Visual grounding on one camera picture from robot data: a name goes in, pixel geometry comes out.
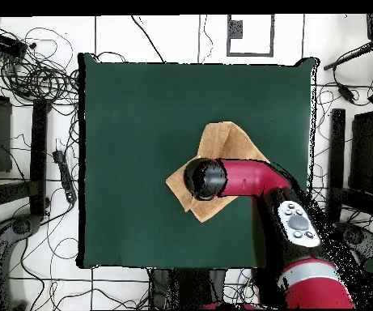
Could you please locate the tan terry towel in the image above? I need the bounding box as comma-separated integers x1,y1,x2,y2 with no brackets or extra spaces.
165,121,270,224

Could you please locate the dark green table cloth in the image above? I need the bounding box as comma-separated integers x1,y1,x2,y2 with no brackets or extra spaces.
77,52,320,271

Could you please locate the black power strip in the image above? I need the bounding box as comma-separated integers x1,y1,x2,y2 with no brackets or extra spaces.
52,150,78,204

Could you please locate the black stand bar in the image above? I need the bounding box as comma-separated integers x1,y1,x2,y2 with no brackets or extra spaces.
29,98,49,216
326,108,346,223

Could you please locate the black power adapter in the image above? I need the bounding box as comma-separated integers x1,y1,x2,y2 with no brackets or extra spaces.
337,83,355,104

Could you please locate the black tripod pole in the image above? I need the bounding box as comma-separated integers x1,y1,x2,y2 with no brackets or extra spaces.
323,40,373,71

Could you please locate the thin black cable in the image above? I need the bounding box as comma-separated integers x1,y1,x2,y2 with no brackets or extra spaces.
130,15,167,63

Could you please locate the grey square floor frame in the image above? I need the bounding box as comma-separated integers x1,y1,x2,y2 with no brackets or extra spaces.
227,14,275,58

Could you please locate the tangle of black cables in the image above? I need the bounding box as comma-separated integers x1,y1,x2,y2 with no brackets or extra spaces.
0,19,80,113

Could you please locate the dark pedestal leg with caster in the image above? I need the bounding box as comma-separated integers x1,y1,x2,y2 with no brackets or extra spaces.
339,221,373,260
0,213,41,311

